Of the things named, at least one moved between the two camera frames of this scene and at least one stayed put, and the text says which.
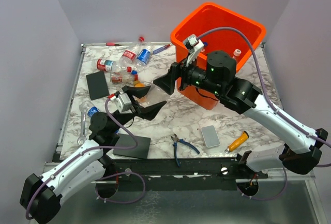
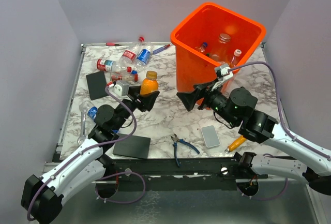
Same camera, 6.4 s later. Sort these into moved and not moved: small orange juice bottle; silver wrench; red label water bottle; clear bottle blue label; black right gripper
Moved: black right gripper; small orange juice bottle
Not moved: clear bottle blue label; red label water bottle; silver wrench
